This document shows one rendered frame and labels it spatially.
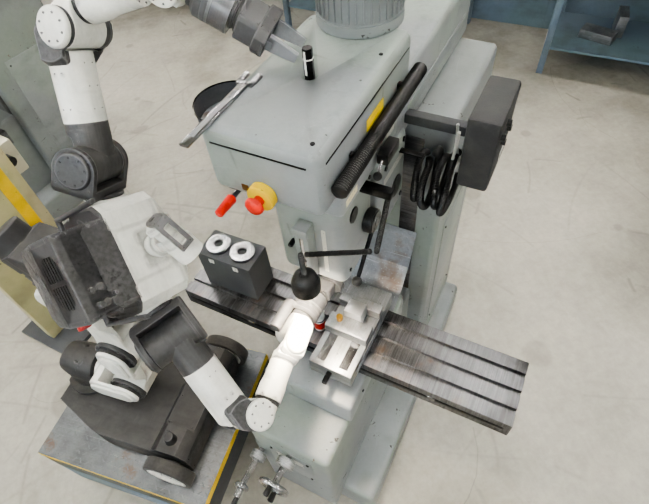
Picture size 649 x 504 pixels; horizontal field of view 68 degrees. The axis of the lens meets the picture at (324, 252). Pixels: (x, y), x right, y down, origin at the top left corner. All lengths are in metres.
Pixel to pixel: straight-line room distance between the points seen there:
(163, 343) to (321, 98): 0.65
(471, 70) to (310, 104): 0.84
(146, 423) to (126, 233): 1.13
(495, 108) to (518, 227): 2.18
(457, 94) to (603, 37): 3.35
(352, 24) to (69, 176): 0.68
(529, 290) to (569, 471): 0.99
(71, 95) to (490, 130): 0.91
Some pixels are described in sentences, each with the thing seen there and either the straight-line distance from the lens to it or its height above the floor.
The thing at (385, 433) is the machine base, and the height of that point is 0.20.
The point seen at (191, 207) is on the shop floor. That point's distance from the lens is 3.59.
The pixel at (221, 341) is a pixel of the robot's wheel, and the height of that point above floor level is 0.60.
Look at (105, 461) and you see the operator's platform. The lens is 2.35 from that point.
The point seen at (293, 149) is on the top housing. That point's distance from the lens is 0.86.
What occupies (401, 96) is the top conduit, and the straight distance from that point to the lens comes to 1.11.
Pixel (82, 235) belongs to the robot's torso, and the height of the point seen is 1.70.
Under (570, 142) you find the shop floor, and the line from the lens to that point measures 4.11.
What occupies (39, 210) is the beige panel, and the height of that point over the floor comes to 0.74.
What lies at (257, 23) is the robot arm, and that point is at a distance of 0.97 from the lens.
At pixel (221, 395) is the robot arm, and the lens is 1.22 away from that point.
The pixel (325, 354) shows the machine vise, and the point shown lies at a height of 1.00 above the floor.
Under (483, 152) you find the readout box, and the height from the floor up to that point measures 1.64.
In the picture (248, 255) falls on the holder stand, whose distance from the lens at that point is 1.70.
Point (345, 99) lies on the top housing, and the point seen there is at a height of 1.89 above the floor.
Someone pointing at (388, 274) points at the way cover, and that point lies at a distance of 1.85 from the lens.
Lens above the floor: 2.42
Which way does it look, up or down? 51 degrees down
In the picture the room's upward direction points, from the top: 7 degrees counter-clockwise
